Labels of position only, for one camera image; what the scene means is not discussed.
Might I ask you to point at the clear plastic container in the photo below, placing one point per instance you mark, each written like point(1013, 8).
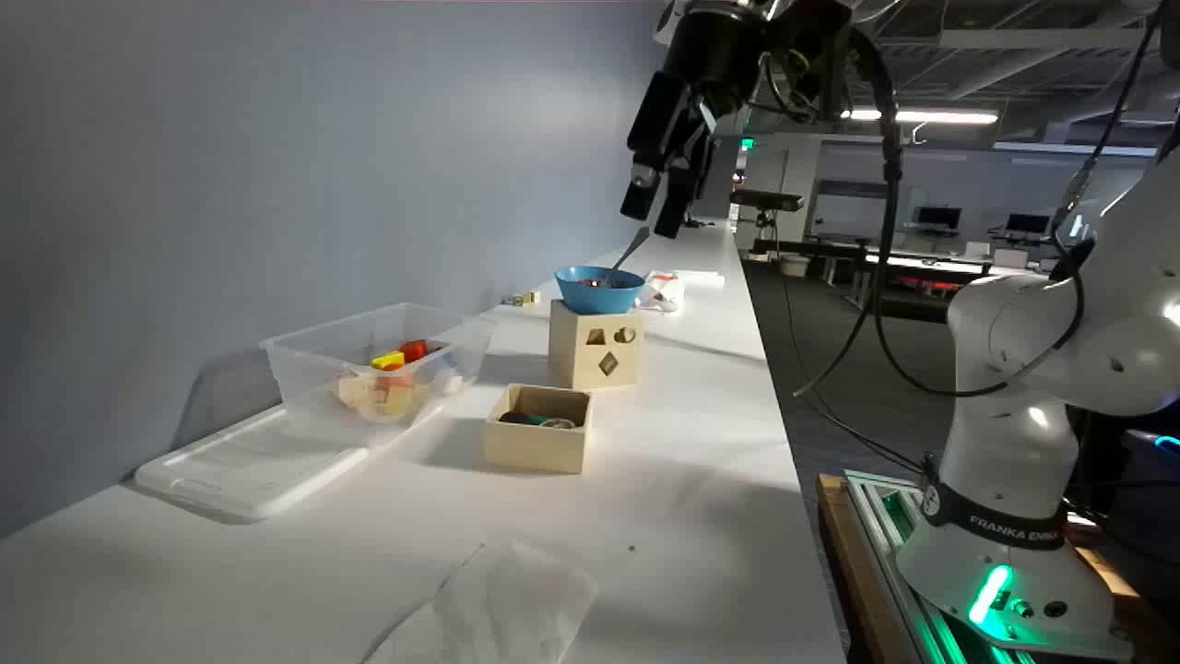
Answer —
point(316, 369)

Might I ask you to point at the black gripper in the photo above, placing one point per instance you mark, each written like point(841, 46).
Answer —
point(689, 86)

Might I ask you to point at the wooden shape sorter cube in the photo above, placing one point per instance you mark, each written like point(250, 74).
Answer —
point(597, 356)

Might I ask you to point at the blue bowl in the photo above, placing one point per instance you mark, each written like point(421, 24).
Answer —
point(598, 295)

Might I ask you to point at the metal spoon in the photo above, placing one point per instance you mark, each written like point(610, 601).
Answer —
point(627, 253)

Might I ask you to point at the small open wooden box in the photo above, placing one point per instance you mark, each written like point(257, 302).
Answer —
point(535, 447)

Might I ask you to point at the ceiling light strip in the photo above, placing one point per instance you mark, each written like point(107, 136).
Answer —
point(925, 114)

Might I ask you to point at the white packet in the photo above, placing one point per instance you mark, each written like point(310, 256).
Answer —
point(666, 292)

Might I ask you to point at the long yellow block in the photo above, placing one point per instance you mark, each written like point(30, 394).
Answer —
point(389, 360)

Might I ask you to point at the clear plastic lid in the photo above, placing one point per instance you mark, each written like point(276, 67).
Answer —
point(245, 472)

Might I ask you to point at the small colourful objects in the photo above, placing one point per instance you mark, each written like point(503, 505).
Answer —
point(523, 299)

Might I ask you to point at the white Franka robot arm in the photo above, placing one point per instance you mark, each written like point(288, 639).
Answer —
point(1020, 407)

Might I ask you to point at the background computer monitor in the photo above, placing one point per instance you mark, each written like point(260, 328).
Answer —
point(940, 219)
point(1026, 222)

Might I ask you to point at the red block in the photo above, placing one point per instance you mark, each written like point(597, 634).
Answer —
point(416, 353)

